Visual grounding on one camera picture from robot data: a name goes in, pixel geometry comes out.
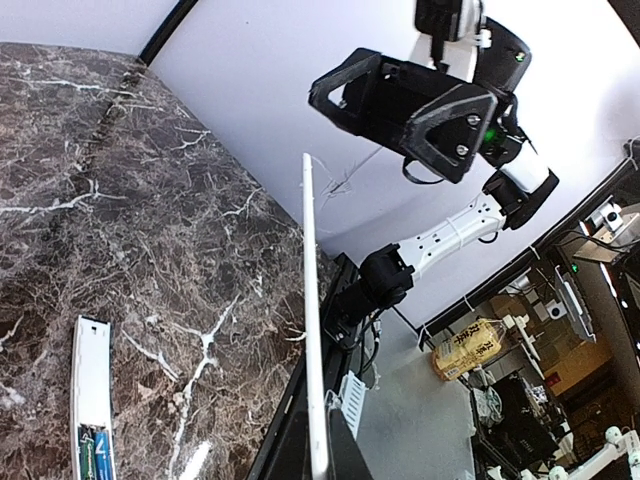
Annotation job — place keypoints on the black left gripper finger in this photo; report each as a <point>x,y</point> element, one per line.
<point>346,461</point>

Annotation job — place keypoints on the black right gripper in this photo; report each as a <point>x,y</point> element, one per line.
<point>433,118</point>

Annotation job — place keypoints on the grey remote battery cover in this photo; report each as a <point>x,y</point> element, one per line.
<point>318,437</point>

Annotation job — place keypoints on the blue AA battery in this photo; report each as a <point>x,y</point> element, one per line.
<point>102,455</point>

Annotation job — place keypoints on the white remote control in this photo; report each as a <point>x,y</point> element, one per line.
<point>90,397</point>

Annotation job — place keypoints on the green AA battery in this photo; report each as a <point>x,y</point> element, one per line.
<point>87,454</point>

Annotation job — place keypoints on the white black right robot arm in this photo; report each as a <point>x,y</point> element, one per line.
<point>508,199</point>

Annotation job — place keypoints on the yellow tea bottle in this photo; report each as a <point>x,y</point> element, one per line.
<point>476,344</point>

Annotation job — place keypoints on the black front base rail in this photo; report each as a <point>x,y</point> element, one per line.
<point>285,451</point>

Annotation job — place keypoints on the centre white cable duct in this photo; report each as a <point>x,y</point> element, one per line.
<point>352,396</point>

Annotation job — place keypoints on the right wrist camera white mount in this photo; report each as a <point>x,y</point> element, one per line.
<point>452,35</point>

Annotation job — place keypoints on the black right frame post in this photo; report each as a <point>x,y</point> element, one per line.
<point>163,33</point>

